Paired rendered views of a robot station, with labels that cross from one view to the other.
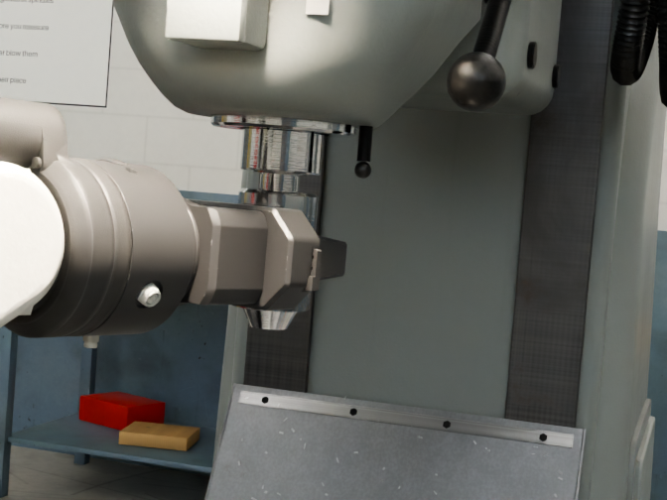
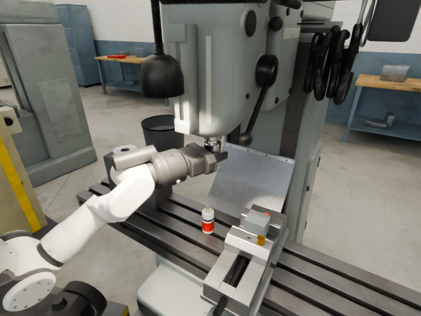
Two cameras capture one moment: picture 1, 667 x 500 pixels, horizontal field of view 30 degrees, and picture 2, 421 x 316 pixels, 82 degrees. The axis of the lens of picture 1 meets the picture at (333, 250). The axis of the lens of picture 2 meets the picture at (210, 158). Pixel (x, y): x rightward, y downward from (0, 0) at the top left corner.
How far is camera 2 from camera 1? 0.33 m
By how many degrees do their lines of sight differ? 29
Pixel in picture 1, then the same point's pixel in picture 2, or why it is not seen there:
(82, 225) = (160, 175)
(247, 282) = (201, 171)
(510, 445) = (279, 161)
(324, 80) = (213, 134)
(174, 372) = not seen: hidden behind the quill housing
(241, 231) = (198, 163)
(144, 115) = not seen: hidden behind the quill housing
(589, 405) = (297, 154)
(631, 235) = (312, 117)
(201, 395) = not seen: hidden behind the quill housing
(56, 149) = (155, 157)
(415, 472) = (259, 164)
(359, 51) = (220, 128)
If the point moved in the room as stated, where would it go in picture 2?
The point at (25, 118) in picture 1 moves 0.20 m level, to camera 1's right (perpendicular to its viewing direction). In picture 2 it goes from (146, 153) to (235, 165)
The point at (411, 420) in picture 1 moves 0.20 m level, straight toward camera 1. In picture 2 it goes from (259, 153) to (250, 178)
